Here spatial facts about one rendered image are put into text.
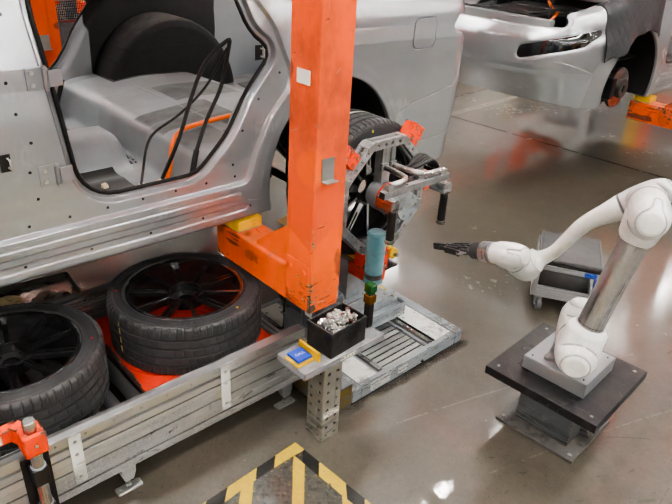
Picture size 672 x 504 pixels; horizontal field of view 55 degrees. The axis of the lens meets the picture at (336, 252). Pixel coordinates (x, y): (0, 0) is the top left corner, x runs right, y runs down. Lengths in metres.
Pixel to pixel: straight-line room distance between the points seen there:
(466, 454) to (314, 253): 1.07
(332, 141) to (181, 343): 0.99
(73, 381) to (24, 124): 0.88
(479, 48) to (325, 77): 3.21
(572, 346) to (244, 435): 1.38
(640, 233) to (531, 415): 1.05
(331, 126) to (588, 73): 3.21
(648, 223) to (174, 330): 1.76
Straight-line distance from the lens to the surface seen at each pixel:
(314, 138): 2.31
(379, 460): 2.77
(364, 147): 2.76
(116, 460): 2.56
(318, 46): 2.23
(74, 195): 2.51
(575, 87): 5.26
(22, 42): 2.34
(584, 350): 2.57
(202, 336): 2.62
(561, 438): 3.00
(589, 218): 2.59
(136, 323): 2.66
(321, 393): 2.65
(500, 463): 2.87
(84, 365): 2.48
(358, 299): 3.29
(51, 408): 2.44
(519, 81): 5.25
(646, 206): 2.34
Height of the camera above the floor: 1.98
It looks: 28 degrees down
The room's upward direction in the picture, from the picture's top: 4 degrees clockwise
